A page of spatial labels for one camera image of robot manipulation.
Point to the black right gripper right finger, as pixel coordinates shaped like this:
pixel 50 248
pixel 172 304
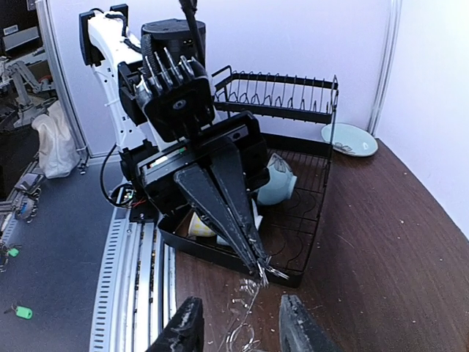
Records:
pixel 298 331

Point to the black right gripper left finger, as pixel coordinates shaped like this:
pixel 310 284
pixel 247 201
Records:
pixel 185 331

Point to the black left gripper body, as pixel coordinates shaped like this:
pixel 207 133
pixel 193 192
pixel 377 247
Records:
pixel 178 103

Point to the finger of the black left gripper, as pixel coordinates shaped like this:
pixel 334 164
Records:
pixel 202 194
pixel 227 169

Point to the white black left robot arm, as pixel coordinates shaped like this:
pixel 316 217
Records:
pixel 116 56

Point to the yellow patterned bowl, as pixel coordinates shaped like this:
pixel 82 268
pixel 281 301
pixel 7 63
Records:
pixel 198 228

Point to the light green celadon bowl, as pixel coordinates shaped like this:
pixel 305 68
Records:
pixel 281 184

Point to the white plastic bag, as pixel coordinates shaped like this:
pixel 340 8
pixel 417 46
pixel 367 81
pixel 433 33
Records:
pixel 57 151

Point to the green key tag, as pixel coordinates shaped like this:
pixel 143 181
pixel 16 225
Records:
pixel 20 311

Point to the aluminium front rail frame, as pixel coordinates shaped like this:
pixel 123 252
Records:
pixel 135 296

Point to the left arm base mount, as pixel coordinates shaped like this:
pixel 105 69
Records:
pixel 140 210

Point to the black wire dish rack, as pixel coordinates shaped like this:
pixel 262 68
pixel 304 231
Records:
pixel 288 208

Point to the aluminium corner post left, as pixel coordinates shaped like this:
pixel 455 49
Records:
pixel 55 65

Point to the aluminium corner post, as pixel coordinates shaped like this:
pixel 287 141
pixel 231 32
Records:
pixel 389 45
pixel 55 65

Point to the aluminium corner post right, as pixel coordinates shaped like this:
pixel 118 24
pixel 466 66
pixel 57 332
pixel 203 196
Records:
pixel 389 45

